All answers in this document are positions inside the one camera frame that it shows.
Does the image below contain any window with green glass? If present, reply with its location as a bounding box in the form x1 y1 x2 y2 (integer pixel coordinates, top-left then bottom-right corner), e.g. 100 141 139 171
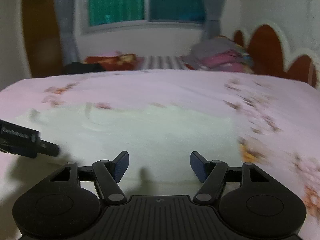
81 0 205 33

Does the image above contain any stack of folded clothes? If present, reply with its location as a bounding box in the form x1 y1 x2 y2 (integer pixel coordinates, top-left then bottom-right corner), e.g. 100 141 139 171
181 36 253 74

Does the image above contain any brown wooden door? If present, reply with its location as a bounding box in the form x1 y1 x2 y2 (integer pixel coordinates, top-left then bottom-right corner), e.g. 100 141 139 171
22 0 63 78

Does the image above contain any pink floral bed sheet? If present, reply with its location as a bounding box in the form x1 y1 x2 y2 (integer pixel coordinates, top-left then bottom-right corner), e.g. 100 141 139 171
1 70 319 239

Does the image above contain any pale green long-sleeve shirt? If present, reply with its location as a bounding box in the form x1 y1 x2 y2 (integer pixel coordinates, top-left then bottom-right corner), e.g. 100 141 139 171
16 103 242 183

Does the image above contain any red heart-shaped headboard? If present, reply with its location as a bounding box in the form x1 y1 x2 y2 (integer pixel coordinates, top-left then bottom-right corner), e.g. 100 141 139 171
233 21 319 90

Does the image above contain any grey striped pillow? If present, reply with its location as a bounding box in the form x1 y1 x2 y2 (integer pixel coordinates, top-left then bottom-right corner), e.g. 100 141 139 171
136 56 189 70

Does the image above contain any grey right curtain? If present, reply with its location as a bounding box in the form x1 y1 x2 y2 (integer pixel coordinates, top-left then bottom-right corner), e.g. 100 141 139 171
201 0 225 41

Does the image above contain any grey curtain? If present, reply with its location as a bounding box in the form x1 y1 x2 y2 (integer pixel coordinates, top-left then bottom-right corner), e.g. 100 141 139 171
201 0 225 41
54 0 80 66

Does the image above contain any grey left curtain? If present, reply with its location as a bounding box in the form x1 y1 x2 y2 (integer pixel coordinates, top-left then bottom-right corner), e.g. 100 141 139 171
54 0 80 66

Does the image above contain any black cloth item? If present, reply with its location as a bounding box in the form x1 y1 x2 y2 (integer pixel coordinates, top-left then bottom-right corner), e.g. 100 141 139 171
64 62 105 75

